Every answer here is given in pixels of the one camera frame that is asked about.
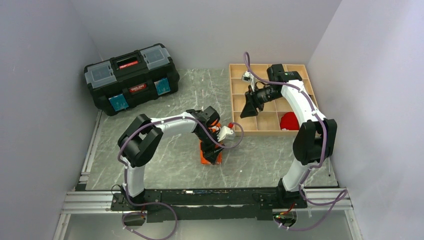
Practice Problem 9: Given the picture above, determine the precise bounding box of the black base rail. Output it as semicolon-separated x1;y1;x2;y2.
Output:
110;187;308;223

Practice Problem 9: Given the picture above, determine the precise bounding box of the red rolled underwear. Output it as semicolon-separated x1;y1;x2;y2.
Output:
279;112;300;131

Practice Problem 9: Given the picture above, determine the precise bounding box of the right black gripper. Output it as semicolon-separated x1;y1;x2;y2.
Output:
240;85;283;119

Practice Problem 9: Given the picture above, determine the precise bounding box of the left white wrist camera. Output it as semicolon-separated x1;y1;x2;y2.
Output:
216;124;236;142

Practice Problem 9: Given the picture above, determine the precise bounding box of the black plastic toolbox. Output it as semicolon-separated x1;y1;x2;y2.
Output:
83;43;180;116

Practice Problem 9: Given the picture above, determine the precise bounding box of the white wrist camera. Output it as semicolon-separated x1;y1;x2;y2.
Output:
241;71;256;92
216;124;236;142

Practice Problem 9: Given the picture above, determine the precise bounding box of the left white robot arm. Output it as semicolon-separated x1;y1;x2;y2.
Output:
117;106;234;210

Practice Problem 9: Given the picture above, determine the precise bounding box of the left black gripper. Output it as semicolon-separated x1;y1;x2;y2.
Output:
195;128;225;165

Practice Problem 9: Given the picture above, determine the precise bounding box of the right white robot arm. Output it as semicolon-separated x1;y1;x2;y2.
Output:
240;64;337;208

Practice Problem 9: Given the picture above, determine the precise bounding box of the yellow black screwdriver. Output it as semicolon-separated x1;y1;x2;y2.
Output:
327;157;332;177

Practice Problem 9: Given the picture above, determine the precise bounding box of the orange underwear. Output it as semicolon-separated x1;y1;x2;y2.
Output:
198;122;223;166

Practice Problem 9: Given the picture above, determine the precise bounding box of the wooden compartment tray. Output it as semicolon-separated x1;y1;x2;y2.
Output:
229;63;318;137

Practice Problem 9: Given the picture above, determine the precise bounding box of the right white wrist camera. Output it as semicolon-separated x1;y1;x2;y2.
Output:
241;71;256;92

